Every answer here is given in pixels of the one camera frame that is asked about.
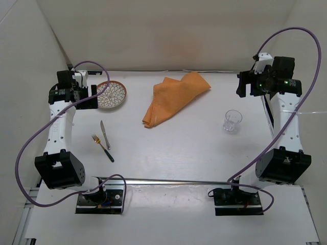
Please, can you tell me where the floral patterned plate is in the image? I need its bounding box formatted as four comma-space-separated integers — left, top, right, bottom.
98, 81, 127, 109

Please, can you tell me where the gold fork dark handle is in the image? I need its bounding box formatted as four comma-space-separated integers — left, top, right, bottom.
92, 134, 114, 163

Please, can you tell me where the silver table knife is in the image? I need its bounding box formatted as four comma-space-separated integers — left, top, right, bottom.
100, 120, 111, 150

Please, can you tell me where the clear drinking glass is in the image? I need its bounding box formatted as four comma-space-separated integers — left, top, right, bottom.
223, 110, 243, 132

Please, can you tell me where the orange cloth napkin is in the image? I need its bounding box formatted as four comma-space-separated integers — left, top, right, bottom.
143, 71, 211, 128

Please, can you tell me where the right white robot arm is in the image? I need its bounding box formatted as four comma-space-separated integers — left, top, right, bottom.
229, 53, 312, 204

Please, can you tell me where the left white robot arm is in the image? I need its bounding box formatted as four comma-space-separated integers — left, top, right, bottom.
35, 70, 107, 204

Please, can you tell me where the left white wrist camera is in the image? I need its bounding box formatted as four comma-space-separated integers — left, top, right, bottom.
73, 70, 88, 88

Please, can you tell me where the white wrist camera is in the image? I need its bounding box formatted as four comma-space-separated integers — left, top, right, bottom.
73, 70, 88, 88
253, 52, 273, 75

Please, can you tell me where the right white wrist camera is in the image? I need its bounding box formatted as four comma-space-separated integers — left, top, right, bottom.
253, 52, 273, 75

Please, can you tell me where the metal rail bar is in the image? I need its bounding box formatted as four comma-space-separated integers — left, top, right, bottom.
106, 177, 228, 185

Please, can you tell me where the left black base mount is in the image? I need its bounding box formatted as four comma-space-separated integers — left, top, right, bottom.
75, 181, 127, 214

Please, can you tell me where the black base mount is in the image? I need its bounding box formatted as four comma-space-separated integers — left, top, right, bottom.
207, 187, 263, 216
75, 181, 127, 214

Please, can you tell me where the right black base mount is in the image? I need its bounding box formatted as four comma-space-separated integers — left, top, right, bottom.
207, 187, 263, 216

